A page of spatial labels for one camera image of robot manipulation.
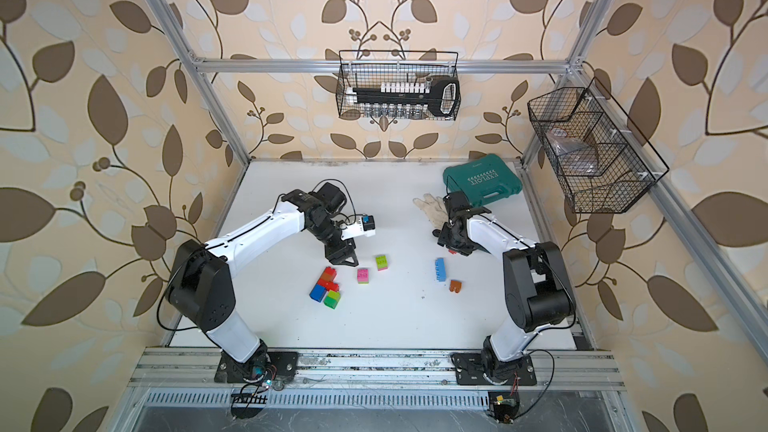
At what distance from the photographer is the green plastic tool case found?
1.08 metres

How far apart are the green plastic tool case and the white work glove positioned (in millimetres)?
77

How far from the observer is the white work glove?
104 cm

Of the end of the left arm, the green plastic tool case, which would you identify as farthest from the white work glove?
the end of the left arm

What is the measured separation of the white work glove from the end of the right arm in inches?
6.5
